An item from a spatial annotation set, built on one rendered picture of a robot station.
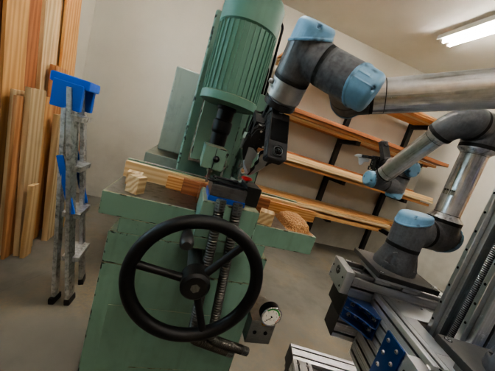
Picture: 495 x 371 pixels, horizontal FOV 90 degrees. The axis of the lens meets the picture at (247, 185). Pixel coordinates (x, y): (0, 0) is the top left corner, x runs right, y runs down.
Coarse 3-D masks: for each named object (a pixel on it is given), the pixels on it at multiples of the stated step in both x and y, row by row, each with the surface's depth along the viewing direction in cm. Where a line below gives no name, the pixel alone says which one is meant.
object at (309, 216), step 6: (168, 180) 78; (174, 180) 78; (180, 180) 78; (168, 186) 78; (174, 186) 78; (180, 186) 79; (270, 204) 86; (276, 204) 87; (282, 204) 88; (270, 210) 87; (276, 210) 87; (282, 210) 88; (288, 210) 88; (294, 210) 89; (300, 210) 89; (306, 210) 91; (306, 216) 90; (312, 216) 91; (312, 222) 92
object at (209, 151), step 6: (204, 144) 83; (210, 144) 77; (204, 150) 74; (210, 150) 74; (216, 150) 74; (222, 150) 75; (204, 156) 74; (210, 156) 75; (222, 156) 75; (204, 162) 75; (210, 162) 75; (222, 162) 76; (210, 168) 75; (216, 168) 76; (222, 168) 76
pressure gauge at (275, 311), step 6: (264, 306) 71; (270, 306) 71; (276, 306) 71; (264, 312) 70; (270, 312) 71; (276, 312) 71; (264, 318) 71; (276, 318) 71; (264, 324) 71; (270, 324) 72
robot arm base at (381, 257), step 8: (384, 248) 95; (392, 248) 92; (400, 248) 90; (376, 256) 96; (384, 256) 93; (392, 256) 92; (400, 256) 90; (408, 256) 90; (416, 256) 90; (384, 264) 92; (392, 264) 91; (400, 264) 89; (408, 264) 89; (416, 264) 92; (400, 272) 89; (408, 272) 89; (416, 272) 91
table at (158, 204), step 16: (112, 192) 60; (128, 192) 64; (144, 192) 67; (160, 192) 72; (176, 192) 76; (112, 208) 61; (128, 208) 62; (144, 208) 63; (160, 208) 64; (176, 208) 64; (192, 208) 66; (256, 224) 70; (272, 224) 75; (256, 240) 71; (272, 240) 72; (288, 240) 73; (304, 240) 75; (240, 256) 61
